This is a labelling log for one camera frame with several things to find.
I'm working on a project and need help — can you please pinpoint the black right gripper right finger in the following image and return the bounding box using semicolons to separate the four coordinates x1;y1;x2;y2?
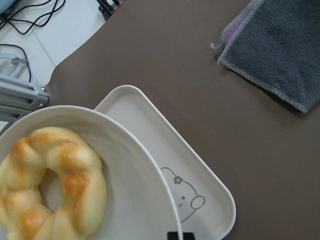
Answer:
183;232;195;240

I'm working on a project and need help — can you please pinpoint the aluminium frame post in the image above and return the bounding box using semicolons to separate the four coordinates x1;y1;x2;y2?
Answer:
0;74;50;123

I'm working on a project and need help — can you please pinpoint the cream rabbit tray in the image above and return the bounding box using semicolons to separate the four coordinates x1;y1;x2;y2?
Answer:
96;85;236;240

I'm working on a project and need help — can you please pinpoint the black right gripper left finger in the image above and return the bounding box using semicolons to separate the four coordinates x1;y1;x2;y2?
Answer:
167;231;179;240

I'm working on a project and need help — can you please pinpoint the twisted glazed donut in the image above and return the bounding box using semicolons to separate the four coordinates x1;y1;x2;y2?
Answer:
0;127;106;240

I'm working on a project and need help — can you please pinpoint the grey folded cloth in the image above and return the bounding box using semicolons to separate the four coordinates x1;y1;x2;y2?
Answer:
210;0;320;113

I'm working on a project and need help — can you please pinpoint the white plate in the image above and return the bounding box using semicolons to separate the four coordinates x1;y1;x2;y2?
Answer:
0;105;183;240

